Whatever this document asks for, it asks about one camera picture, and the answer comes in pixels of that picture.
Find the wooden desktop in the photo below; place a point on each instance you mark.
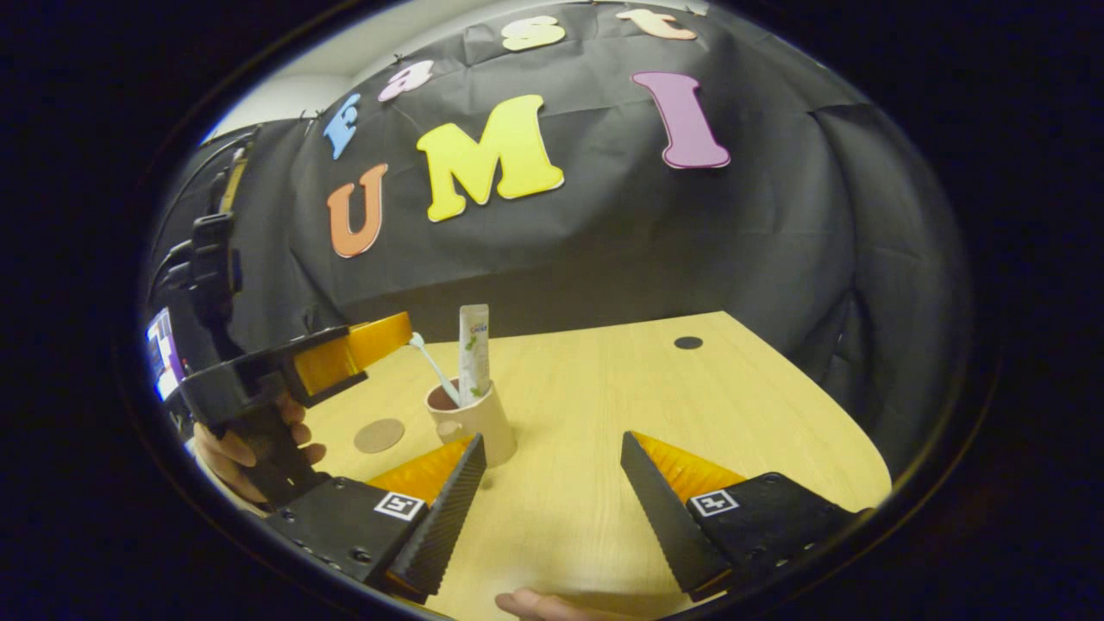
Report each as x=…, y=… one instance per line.
x=604, y=405

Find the beige cup with brown inside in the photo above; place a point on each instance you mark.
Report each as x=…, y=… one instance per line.
x=479, y=423

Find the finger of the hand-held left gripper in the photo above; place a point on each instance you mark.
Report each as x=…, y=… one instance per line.
x=362, y=349

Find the pale green toothbrush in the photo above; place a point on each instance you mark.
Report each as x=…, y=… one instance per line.
x=431, y=366

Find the lit screen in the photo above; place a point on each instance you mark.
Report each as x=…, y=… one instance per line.
x=164, y=354

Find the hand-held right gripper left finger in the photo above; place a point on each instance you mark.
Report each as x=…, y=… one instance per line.
x=448, y=509

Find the black backdrop cloth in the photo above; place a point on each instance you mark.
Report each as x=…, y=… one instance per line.
x=647, y=233

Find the white toothpaste tube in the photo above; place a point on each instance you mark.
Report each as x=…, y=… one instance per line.
x=474, y=354

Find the round brown coaster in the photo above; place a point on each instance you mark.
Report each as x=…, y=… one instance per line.
x=379, y=435

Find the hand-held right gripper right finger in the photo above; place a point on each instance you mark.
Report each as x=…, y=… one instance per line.
x=660, y=509

